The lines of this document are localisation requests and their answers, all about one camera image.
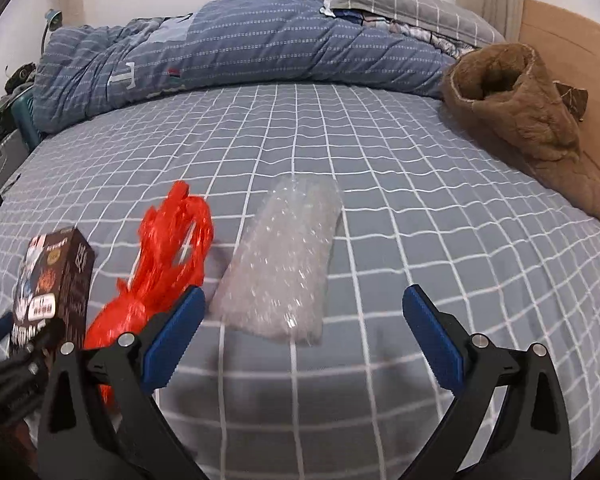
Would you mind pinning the red plastic bag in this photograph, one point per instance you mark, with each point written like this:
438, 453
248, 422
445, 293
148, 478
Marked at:
170, 245

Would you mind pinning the clear bubble wrap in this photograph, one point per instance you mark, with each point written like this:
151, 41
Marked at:
285, 265

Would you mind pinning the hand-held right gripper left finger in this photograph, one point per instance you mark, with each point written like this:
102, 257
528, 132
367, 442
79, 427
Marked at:
172, 335

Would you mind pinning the brown fleece garment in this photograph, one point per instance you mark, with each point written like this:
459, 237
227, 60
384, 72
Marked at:
525, 115

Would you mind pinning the tan wooden headboard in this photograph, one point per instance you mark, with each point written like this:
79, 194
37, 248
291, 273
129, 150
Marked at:
575, 45

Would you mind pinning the grey checked bed sheet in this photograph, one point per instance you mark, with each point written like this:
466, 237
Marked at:
405, 220

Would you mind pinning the blue striped quilt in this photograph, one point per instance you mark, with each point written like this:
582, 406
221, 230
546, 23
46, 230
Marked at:
230, 45

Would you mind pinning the grey ribbed suitcase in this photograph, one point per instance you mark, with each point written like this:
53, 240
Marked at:
0, 160

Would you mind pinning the grey checked pillow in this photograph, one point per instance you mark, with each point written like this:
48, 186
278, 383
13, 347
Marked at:
420, 2

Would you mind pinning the dark printed box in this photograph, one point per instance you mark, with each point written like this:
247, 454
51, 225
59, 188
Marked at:
60, 275

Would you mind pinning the blue desk lamp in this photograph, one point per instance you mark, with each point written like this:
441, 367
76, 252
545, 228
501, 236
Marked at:
54, 22

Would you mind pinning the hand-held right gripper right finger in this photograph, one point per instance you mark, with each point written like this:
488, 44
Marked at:
432, 335

